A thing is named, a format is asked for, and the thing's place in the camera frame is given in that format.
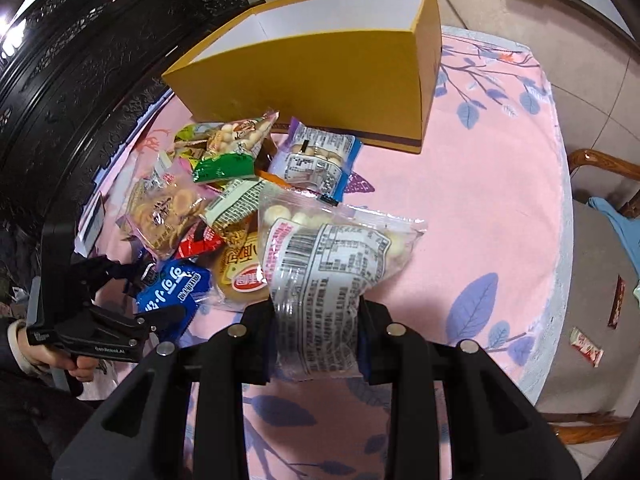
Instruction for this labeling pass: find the blue snack packet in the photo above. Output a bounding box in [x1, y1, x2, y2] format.
[136, 260, 212, 344]

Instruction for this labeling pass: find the clear white-ball snack bag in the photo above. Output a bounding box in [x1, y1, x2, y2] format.
[257, 183, 426, 382]

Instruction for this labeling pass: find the green peanut snack bag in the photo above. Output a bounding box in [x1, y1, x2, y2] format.
[168, 110, 279, 184]

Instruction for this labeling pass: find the orange white-label snack bag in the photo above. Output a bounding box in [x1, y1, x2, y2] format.
[200, 171, 290, 248]

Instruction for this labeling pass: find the person's left hand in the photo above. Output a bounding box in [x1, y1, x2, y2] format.
[16, 328, 99, 382]

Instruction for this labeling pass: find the orange cookie snack bag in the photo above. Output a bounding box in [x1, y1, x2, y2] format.
[210, 212, 269, 312]

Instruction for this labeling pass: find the red small snack packet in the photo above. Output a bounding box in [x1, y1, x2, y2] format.
[175, 221, 224, 259]

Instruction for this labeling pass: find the clear round-cookie snack bag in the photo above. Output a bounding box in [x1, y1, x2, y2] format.
[117, 152, 220, 261]

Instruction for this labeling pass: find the pink floral tablecloth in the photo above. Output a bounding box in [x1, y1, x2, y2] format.
[74, 24, 575, 480]

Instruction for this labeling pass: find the red-white wrapper on chair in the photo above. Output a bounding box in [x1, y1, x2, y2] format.
[570, 327, 604, 367]

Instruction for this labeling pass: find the wooden chair with grey seat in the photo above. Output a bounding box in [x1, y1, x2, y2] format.
[537, 148, 640, 446]

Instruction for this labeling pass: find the blue-edged clear snack bag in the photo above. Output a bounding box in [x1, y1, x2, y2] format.
[269, 118, 362, 202]

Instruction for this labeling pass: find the dark red wrapper on chair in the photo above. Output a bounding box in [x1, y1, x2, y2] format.
[608, 275, 626, 330]

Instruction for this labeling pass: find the dark carved wooden furniture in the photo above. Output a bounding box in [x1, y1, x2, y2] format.
[1, 0, 248, 292]

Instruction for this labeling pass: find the blue cloth on chair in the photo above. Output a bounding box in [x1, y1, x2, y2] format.
[587, 197, 640, 275]

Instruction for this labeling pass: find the yellow cardboard box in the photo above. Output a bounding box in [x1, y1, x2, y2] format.
[163, 0, 442, 153]

